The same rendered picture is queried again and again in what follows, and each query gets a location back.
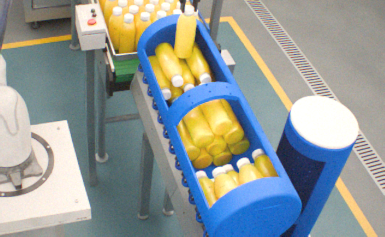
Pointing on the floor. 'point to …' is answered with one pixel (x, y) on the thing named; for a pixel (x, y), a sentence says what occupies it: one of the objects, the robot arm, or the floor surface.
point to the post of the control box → (90, 115)
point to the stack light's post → (216, 11)
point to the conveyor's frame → (104, 81)
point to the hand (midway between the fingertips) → (189, 2)
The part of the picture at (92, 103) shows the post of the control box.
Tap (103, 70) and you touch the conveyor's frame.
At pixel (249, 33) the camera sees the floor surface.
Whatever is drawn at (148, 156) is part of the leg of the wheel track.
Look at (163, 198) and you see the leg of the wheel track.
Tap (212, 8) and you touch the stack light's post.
